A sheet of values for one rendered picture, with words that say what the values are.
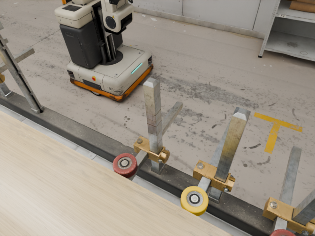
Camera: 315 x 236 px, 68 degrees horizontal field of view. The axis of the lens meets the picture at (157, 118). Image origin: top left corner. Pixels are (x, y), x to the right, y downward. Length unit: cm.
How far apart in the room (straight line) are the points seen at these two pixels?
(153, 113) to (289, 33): 280
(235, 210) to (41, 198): 66
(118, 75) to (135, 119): 44
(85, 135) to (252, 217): 79
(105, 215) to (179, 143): 131
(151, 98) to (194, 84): 185
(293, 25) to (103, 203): 299
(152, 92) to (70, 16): 155
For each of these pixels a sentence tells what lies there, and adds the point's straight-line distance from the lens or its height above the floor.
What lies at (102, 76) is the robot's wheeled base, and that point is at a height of 28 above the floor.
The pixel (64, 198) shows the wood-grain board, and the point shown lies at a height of 90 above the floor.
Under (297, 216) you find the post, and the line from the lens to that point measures 84.
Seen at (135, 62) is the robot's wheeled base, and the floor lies 28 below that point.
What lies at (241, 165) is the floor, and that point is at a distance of 191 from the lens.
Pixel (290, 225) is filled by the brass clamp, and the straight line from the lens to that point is 89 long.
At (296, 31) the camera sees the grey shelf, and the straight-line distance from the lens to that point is 334.
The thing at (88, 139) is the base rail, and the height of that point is 70.
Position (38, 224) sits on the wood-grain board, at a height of 90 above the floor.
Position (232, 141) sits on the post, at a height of 107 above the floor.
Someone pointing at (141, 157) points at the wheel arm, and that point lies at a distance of 88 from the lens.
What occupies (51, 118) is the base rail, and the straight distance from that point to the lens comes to 132.
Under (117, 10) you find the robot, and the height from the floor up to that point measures 81.
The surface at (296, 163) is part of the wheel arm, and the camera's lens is 99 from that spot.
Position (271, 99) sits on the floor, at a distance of 249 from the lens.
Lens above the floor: 157
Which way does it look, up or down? 47 degrees down
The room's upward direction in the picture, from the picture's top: 3 degrees counter-clockwise
